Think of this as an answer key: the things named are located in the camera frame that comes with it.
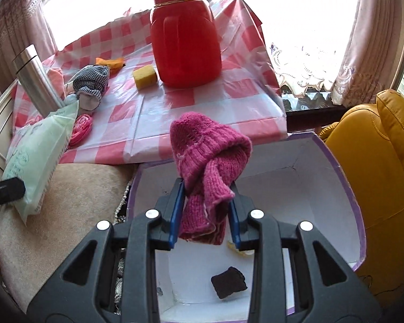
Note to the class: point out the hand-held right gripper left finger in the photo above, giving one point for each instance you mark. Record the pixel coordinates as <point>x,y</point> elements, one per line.
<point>177,208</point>

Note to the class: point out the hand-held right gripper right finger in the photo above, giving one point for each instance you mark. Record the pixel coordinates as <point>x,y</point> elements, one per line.
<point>233,222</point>

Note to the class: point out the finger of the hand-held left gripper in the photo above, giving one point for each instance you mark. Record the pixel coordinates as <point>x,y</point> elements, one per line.
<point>5,191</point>

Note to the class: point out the pale green tissue pack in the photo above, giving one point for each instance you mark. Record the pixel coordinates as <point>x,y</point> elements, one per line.
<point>37,154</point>

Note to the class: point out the magenta knit hat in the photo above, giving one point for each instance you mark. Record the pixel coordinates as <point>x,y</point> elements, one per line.
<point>205,154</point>

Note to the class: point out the white cardboard box purple trim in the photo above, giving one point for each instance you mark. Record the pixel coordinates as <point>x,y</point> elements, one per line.
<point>306,202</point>

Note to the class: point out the pink cloth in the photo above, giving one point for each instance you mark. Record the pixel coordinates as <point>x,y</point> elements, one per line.
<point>55,80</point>

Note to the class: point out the pale yellow object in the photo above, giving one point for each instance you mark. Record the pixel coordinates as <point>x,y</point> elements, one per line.
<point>244,253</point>

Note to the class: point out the black folded cloth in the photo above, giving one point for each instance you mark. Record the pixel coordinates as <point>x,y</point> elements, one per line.
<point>229,282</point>

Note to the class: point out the white cabinet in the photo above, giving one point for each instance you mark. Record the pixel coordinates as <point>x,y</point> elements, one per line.
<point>0,124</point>

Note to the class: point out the pink scrunchie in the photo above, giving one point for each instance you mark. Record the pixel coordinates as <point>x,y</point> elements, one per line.
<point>80,129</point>

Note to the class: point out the pink checkered tablecloth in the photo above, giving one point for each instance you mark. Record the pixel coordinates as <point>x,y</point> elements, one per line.
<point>195,107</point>

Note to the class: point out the silver steel thermos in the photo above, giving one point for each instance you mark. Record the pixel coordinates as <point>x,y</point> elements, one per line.
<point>37,77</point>

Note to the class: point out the dark window sill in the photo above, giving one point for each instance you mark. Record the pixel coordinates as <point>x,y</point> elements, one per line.
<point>306,111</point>

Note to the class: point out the yellow sponge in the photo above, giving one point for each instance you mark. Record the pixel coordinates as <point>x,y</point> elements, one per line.
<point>144,77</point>

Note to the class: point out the checkered black white cloth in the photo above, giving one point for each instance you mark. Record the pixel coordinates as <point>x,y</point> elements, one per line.
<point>91,80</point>

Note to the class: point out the yellow leather sofa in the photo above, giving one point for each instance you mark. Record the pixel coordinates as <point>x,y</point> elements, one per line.
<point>373,161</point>

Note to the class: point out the orange mesh bag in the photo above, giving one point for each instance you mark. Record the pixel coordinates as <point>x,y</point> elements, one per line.
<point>111,63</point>

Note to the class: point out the red plastic thermos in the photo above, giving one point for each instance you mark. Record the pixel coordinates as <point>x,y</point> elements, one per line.
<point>185,40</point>

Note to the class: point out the pink curtain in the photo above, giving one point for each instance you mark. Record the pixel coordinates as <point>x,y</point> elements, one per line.
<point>373,40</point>
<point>16,16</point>

